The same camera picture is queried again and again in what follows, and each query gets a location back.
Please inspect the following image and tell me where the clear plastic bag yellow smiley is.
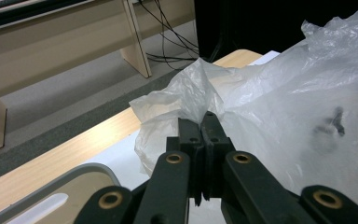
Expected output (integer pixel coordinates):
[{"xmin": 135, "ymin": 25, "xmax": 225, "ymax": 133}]
[{"xmin": 130, "ymin": 3, "xmax": 358, "ymax": 216}]

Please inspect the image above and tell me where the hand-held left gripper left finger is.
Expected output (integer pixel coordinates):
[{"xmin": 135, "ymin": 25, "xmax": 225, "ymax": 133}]
[{"xmin": 166, "ymin": 117, "xmax": 205, "ymax": 206}]

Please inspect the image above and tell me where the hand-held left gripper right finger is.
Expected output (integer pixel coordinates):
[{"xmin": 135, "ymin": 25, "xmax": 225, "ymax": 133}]
[{"xmin": 200, "ymin": 111, "xmax": 236, "ymax": 201}]

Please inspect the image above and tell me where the black curtain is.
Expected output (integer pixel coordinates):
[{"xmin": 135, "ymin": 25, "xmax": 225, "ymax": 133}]
[{"xmin": 194, "ymin": 0, "xmax": 358, "ymax": 63}]

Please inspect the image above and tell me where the beige basket with grey rim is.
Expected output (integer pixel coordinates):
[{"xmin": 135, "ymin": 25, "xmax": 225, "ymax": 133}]
[{"xmin": 0, "ymin": 162, "xmax": 121, "ymax": 224}]

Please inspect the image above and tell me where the black cable bundle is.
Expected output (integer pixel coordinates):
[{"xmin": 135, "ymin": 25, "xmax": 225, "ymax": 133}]
[{"xmin": 138, "ymin": 0, "xmax": 200, "ymax": 71}]

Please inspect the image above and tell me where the light wooden desk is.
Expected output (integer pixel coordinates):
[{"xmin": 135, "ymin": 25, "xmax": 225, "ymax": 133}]
[{"xmin": 0, "ymin": 0, "xmax": 197, "ymax": 153}]

